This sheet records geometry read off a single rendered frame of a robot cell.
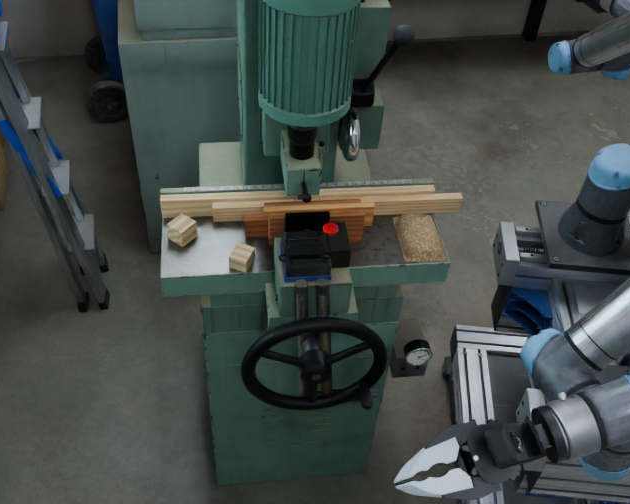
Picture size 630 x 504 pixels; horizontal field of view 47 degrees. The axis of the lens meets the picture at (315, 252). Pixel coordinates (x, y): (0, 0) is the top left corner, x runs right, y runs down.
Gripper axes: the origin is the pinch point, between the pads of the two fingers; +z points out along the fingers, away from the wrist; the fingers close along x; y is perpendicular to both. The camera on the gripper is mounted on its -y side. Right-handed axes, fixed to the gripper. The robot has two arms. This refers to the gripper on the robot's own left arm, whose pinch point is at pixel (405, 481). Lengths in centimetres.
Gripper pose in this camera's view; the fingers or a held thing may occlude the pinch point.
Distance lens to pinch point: 92.9
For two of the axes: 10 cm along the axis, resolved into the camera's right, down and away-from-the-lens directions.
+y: 0.4, 3.3, 9.4
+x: -3.0, -9.0, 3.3
